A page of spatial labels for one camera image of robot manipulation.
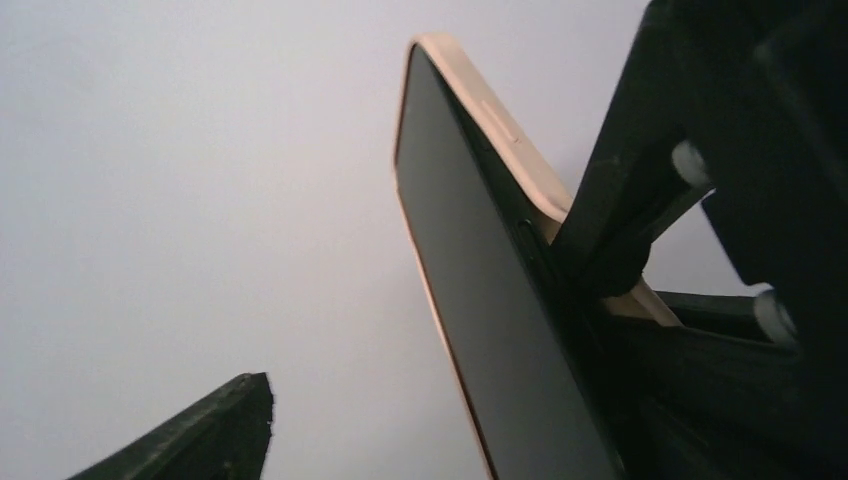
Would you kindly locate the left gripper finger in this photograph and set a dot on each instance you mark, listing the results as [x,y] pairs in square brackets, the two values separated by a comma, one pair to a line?
[224,435]

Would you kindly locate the pink phone case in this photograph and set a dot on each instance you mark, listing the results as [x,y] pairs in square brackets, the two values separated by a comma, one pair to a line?
[579,316]

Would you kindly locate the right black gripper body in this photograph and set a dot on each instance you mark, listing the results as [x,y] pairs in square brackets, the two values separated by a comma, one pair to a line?
[759,89]

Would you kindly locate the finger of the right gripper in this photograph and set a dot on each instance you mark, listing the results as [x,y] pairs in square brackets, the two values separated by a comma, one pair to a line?
[708,360]
[630,192]

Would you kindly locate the phone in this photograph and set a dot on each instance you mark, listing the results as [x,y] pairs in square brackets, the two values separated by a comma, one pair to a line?
[481,262]

